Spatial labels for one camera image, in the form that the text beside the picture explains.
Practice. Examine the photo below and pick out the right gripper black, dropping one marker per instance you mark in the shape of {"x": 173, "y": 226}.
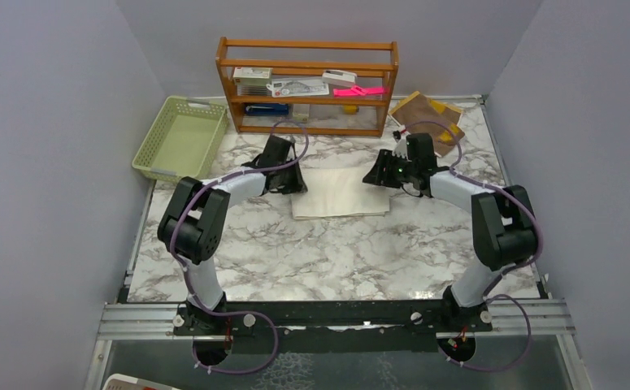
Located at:
{"x": 380, "y": 173}

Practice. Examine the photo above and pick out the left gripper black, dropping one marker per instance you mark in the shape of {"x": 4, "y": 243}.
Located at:
{"x": 298, "y": 184}

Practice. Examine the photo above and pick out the white towel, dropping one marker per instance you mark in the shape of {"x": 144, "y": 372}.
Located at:
{"x": 338, "y": 192}

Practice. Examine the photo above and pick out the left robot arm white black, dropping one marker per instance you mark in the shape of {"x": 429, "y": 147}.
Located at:
{"x": 193, "y": 223}

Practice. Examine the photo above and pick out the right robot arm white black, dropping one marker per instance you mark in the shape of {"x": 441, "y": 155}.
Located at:
{"x": 505, "y": 234}

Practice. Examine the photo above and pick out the brown yellow cloth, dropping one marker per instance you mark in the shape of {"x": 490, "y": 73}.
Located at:
{"x": 421, "y": 114}

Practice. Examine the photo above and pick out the small green white box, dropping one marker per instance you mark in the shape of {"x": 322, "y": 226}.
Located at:
{"x": 300, "y": 112}

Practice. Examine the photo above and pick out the yellow object lower shelf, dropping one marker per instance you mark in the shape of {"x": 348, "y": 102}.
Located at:
{"x": 350, "y": 109}

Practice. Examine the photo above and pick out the blue object lower shelf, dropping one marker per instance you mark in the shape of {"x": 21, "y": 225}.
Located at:
{"x": 266, "y": 109}

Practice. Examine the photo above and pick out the pink tool on shelf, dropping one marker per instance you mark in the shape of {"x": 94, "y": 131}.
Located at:
{"x": 358, "y": 92}

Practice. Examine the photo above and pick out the ruler set package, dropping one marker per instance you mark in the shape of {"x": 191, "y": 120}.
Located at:
{"x": 298, "y": 87}

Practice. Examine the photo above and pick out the wooden shelf rack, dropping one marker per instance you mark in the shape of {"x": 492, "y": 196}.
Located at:
{"x": 335, "y": 88}

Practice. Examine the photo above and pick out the green plastic basket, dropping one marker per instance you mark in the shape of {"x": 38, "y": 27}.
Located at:
{"x": 183, "y": 140}

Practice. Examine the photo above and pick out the white device on shelf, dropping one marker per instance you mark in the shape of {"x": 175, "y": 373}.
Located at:
{"x": 340, "y": 78}

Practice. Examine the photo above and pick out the white box red label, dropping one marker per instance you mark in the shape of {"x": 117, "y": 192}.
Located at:
{"x": 252, "y": 74}

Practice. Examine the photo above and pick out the white red object bottom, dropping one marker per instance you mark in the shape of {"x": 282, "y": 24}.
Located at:
{"x": 126, "y": 382}

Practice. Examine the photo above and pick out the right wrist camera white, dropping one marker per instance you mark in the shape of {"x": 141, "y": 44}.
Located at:
{"x": 400, "y": 149}

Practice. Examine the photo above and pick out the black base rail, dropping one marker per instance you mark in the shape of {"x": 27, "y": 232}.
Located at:
{"x": 259, "y": 327}

